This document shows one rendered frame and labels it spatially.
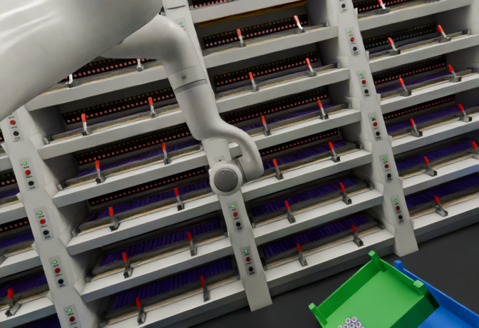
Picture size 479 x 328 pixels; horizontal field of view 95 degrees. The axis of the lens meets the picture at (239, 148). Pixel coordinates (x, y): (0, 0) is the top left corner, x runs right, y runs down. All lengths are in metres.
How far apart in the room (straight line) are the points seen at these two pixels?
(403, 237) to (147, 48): 1.23
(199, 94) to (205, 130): 0.09
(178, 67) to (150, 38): 0.08
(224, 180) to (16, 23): 0.43
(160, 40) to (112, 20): 0.16
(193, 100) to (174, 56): 0.11
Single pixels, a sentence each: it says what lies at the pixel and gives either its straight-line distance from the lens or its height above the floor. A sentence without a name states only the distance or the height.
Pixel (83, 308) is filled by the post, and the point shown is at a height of 0.24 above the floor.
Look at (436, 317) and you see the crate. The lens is 1.04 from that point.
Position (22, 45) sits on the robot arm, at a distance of 0.35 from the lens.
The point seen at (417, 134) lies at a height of 0.50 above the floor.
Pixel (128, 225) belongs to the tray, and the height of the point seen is 0.49.
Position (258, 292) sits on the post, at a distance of 1.09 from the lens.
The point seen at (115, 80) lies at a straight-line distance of 1.03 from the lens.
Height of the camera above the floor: 0.68
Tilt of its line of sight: 1 degrees down
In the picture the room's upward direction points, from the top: 16 degrees counter-clockwise
